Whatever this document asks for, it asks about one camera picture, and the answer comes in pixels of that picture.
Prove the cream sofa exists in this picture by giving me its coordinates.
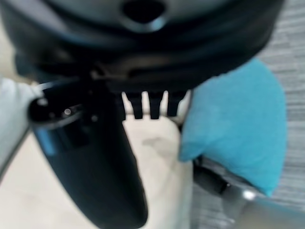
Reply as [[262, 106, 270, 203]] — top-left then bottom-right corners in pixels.
[[0, 35, 195, 229]]

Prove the blue cushion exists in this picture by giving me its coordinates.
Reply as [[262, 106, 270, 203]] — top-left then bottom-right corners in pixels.
[[178, 58, 286, 198]]

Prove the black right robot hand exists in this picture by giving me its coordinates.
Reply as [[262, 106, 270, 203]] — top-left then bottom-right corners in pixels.
[[0, 0, 286, 229]]

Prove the light grey cushion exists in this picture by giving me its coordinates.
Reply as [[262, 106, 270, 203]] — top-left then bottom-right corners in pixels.
[[0, 77, 45, 171]]

